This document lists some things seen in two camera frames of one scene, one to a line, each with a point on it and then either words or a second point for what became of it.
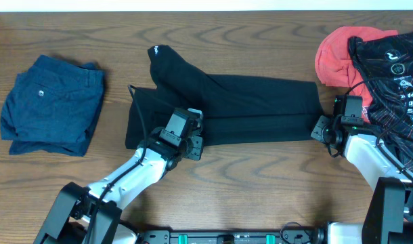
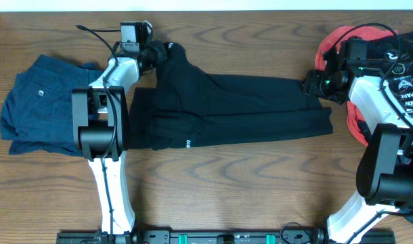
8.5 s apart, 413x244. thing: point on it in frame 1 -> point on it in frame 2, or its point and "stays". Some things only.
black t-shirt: x=235 y=108 stays
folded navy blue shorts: x=51 y=107 stays
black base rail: x=166 y=236 stays
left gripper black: x=198 y=148 -> x=155 y=49
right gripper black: x=317 y=132 -> x=312 y=85
